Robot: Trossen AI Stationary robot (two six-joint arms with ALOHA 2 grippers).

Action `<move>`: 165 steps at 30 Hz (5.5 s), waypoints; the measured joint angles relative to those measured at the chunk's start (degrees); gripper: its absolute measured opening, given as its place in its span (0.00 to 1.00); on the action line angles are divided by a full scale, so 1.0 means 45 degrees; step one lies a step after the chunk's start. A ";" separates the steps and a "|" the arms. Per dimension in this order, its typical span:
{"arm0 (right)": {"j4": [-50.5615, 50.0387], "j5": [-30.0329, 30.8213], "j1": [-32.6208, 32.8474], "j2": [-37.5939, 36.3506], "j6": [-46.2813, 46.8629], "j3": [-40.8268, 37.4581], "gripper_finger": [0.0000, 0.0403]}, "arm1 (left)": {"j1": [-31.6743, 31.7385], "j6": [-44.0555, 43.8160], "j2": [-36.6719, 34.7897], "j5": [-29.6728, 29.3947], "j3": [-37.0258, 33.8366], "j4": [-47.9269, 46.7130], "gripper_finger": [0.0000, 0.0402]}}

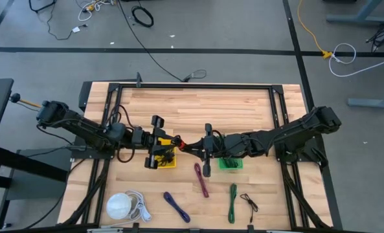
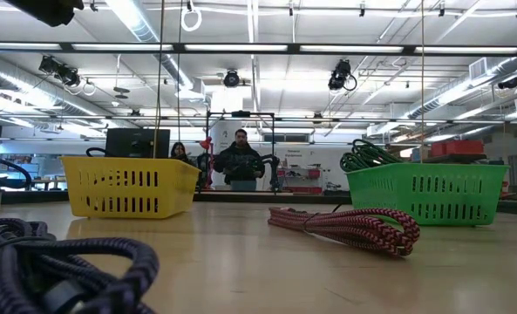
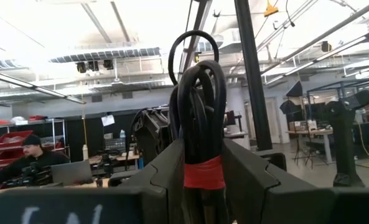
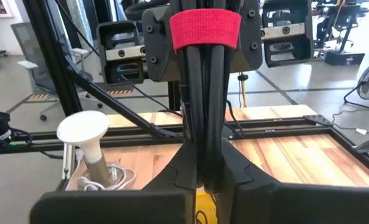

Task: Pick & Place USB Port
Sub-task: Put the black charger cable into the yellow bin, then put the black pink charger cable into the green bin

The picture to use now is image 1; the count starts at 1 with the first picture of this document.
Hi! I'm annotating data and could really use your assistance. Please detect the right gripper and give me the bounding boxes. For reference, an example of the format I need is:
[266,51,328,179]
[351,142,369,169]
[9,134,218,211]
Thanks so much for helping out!
[186,122,231,178]

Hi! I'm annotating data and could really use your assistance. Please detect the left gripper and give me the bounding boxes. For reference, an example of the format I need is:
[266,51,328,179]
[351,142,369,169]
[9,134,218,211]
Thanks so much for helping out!
[132,115,182,169]

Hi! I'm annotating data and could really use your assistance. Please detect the black cable with red strap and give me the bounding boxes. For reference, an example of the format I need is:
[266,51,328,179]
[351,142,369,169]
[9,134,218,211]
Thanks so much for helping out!
[175,135,207,153]

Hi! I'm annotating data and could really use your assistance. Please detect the green plastic basket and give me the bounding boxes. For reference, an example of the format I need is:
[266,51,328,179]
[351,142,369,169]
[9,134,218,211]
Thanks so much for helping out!
[218,157,244,170]

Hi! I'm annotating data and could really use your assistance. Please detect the red white braided cable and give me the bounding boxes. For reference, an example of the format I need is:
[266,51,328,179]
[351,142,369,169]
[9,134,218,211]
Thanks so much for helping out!
[194,162,210,199]

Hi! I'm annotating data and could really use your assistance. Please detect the green braided cable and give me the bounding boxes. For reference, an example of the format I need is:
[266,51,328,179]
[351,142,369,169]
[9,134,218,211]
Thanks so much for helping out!
[223,157,243,168]
[228,183,238,224]

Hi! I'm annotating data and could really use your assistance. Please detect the purple braided cable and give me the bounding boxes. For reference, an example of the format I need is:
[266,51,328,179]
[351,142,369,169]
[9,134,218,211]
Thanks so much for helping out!
[163,191,191,223]

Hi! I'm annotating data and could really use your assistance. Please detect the yellow plastic basket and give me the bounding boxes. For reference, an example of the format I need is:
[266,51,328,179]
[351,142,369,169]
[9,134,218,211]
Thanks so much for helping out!
[155,135,177,170]

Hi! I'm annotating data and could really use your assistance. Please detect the white round dome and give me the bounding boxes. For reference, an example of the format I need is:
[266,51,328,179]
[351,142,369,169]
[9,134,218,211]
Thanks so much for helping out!
[106,192,133,220]

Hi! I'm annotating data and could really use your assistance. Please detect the grey-blue desk foot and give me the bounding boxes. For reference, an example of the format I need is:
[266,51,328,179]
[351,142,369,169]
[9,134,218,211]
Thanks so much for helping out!
[346,93,384,110]
[326,0,384,27]

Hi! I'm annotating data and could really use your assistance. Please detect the grey looped floor cable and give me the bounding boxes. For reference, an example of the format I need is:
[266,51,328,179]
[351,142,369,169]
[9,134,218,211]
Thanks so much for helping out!
[181,69,208,83]

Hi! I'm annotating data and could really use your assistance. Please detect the white round device with cable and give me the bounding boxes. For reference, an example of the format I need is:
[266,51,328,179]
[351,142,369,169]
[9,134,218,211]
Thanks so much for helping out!
[109,190,153,229]

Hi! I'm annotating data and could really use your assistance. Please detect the thin black cable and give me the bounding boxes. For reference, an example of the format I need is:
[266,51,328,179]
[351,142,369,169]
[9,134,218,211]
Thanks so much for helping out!
[240,193,259,224]

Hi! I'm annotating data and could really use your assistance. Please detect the long black floor cable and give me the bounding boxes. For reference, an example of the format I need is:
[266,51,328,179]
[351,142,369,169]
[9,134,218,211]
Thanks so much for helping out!
[117,0,185,82]

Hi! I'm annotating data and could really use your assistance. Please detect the black coiled floor cable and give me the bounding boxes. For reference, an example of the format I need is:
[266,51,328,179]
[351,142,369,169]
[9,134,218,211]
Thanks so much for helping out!
[131,5,155,28]

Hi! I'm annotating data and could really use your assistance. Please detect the black cable with white adapter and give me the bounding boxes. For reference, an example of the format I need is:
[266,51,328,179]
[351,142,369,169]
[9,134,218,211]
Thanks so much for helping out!
[45,3,89,41]

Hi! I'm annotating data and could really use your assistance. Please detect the white floor cable tangle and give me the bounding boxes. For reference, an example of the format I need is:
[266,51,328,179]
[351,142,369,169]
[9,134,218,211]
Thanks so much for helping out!
[77,0,115,22]

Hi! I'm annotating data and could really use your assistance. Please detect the yellow extension cable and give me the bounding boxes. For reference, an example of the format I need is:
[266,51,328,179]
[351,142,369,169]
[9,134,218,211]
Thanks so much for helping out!
[297,0,334,60]

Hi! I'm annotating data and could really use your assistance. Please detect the black knob wooden handle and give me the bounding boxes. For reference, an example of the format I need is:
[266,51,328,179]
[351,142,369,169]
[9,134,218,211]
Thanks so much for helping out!
[9,93,42,109]

